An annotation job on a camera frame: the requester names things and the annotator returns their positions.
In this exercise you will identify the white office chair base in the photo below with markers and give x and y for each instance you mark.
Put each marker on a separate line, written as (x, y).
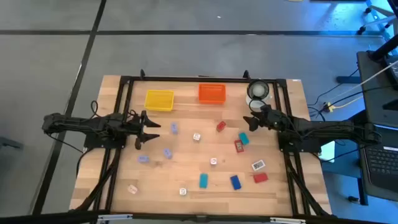
(377, 20)

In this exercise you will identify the white labelled box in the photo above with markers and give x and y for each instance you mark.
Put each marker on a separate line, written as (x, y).
(258, 165)

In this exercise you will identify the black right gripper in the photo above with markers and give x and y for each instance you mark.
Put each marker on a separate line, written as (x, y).
(273, 119)

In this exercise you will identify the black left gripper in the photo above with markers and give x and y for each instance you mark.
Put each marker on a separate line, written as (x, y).
(136, 127)

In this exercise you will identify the white floor box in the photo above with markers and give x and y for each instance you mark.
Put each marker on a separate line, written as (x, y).
(328, 152)

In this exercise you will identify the teal rectangular box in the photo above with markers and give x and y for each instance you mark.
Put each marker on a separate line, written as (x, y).
(203, 180)
(243, 138)

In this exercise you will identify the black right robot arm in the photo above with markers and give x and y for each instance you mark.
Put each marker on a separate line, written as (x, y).
(326, 127)

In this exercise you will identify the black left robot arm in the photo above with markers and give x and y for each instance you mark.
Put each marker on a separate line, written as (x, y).
(77, 123)

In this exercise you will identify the red box with label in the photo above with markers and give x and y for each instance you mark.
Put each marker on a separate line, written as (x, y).
(239, 146)

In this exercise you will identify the blue rectangular box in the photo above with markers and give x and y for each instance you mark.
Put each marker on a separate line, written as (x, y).
(235, 182)

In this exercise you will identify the black laptop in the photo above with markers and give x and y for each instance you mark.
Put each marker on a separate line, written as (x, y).
(382, 161)

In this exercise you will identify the plain red flat box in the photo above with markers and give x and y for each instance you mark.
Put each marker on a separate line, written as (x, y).
(260, 178)

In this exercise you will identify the black desk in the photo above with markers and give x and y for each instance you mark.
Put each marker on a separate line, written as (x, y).
(373, 93)

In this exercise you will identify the white round base plate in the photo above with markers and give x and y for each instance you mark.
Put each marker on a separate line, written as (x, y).
(248, 102)

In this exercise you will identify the orange plastic basket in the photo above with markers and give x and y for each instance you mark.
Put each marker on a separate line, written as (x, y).
(212, 93)

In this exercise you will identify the white cup with black rim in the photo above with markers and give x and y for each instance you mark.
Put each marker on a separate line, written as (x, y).
(258, 89)

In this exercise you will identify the black pole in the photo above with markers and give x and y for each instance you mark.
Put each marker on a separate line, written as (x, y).
(384, 48)

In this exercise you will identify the yellow plastic basket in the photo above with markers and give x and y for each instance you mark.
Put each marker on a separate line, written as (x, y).
(159, 100)

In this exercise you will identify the black crossbar with silver brackets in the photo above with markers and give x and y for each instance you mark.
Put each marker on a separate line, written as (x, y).
(46, 219)

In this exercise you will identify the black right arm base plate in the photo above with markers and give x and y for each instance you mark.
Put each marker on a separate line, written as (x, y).
(311, 147)

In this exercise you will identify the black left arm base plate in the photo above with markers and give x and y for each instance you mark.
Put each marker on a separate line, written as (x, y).
(99, 142)

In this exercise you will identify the small red box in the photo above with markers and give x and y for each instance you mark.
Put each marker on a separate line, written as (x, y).
(221, 126)

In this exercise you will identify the lavender rectangular block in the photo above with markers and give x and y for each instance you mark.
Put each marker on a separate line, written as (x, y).
(168, 153)
(143, 159)
(174, 128)

